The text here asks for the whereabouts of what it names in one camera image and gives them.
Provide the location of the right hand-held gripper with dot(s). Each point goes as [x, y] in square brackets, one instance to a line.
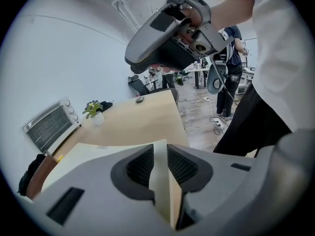
[206, 33]

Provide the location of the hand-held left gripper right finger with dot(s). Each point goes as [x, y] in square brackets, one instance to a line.
[221, 181]

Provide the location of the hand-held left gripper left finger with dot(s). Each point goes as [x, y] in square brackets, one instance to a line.
[93, 181]

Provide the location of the person's right forearm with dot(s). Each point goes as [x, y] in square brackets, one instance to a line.
[231, 11]

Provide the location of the person's right hand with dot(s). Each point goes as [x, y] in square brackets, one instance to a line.
[194, 17]

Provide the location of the white office table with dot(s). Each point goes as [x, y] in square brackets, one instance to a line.
[197, 75]

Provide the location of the black office chair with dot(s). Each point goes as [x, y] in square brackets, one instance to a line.
[139, 85]

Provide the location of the brown wooden chair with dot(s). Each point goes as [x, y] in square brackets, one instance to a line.
[40, 176]

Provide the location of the small black remote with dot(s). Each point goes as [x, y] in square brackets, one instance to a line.
[139, 99]

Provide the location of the white power strip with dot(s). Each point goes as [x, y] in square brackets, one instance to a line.
[217, 123]

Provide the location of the black bag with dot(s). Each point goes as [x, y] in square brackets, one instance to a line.
[32, 173]

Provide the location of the person's black trousers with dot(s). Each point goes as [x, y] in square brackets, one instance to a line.
[251, 122]

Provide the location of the potted plant in white pot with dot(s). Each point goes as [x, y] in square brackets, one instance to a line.
[94, 112]

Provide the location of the silver toaster oven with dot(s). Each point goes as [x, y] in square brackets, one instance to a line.
[49, 126]

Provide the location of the whiteboard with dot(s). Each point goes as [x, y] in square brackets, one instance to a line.
[250, 47]

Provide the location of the person's white shirt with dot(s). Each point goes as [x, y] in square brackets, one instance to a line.
[278, 58]

